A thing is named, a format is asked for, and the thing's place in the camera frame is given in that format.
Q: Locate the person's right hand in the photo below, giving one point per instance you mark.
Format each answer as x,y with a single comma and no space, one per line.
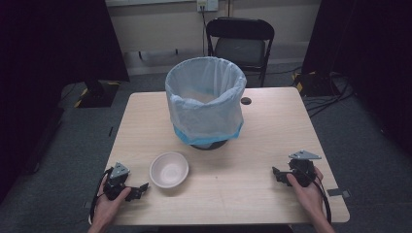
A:
307,194

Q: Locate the black stand base yellow tape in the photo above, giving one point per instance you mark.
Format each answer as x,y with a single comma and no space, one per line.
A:
97,95
315,84

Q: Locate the person's left hand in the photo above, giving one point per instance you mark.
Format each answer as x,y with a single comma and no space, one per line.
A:
108,207

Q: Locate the bin with blue liner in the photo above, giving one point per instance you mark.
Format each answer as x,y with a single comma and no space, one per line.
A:
205,103

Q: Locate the white wall socket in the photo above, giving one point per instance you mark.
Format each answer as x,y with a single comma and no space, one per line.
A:
207,5

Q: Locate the black round table grommet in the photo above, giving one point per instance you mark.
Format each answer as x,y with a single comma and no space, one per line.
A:
246,100

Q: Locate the black folding chair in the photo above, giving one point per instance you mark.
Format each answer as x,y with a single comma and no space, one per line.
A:
240,42

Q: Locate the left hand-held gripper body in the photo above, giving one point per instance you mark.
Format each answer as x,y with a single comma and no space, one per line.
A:
114,187

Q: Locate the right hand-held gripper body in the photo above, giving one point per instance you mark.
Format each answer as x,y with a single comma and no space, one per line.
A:
302,168

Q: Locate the white bowl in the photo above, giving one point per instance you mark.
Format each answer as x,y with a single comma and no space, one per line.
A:
168,170

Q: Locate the dark curtain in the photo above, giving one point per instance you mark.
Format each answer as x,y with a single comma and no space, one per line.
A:
372,64
48,64

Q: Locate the grey tape strip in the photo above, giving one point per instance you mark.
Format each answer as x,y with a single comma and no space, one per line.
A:
338,193

